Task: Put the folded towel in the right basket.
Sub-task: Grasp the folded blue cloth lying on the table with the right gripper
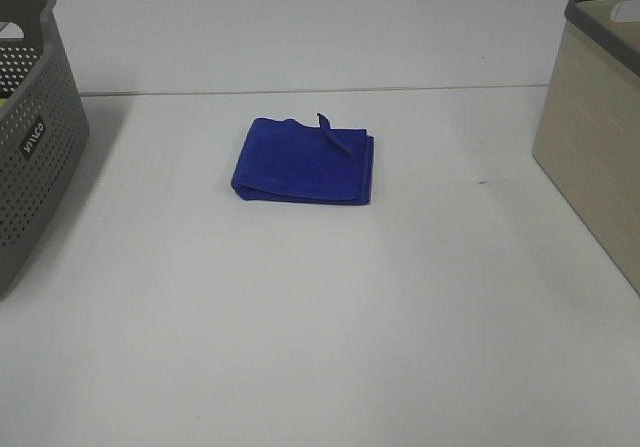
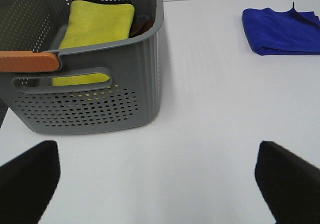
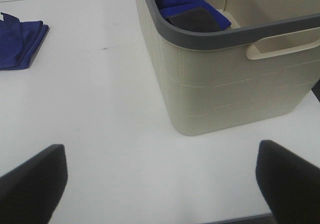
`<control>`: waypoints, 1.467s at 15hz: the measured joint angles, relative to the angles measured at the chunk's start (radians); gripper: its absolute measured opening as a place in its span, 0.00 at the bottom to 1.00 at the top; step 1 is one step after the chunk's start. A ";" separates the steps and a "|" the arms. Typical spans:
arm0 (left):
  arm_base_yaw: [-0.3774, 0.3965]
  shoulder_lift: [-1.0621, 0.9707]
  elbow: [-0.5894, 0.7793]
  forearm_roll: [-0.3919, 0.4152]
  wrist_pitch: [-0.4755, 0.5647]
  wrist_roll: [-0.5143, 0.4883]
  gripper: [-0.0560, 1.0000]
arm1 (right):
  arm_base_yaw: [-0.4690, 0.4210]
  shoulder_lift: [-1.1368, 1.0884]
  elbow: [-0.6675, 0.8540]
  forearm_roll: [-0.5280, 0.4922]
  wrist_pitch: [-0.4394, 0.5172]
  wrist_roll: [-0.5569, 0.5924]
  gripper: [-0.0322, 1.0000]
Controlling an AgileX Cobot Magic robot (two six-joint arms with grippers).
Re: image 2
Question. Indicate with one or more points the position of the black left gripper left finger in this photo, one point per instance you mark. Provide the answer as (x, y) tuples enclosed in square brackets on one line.
[(28, 183)]

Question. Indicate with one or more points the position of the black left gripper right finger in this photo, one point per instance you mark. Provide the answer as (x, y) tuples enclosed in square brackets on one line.
[(288, 184)]

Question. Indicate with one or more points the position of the blue towel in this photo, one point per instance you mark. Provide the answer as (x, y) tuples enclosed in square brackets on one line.
[(281, 33)]

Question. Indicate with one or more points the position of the grey perforated plastic basket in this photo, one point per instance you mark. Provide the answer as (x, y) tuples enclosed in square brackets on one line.
[(98, 88)]

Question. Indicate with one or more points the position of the yellow folded towel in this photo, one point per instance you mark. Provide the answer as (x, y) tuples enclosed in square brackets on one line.
[(94, 23)]

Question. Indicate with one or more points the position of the brown folded towel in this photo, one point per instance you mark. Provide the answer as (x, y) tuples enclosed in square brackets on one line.
[(140, 28)]

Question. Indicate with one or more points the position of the orange basket handle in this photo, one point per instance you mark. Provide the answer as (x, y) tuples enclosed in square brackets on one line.
[(28, 61)]

